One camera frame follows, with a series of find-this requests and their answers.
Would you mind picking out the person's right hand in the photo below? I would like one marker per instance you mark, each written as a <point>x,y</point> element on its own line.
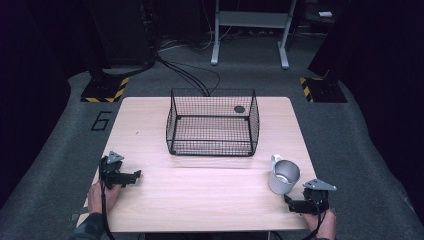
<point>325,225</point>

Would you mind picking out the small white box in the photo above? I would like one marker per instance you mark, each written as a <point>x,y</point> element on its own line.
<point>325,14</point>

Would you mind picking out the black striped stand base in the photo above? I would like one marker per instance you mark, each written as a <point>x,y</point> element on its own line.
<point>325,90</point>
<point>103,90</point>

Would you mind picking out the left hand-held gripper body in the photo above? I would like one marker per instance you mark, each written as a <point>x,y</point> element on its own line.
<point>108,168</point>

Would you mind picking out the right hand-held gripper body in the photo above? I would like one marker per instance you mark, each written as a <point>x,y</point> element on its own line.
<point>316,197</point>

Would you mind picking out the white metal stand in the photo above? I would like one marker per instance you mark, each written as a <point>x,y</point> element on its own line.
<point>253,19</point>

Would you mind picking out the black round table grommet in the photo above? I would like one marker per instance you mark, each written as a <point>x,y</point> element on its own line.
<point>239,109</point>

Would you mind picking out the silver metal cup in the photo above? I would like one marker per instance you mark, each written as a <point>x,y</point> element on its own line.
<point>282,178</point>

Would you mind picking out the person's left hand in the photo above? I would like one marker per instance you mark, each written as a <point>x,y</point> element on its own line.
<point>96,199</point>

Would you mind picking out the black cabinet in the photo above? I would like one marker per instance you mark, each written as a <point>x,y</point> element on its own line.
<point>120,30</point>

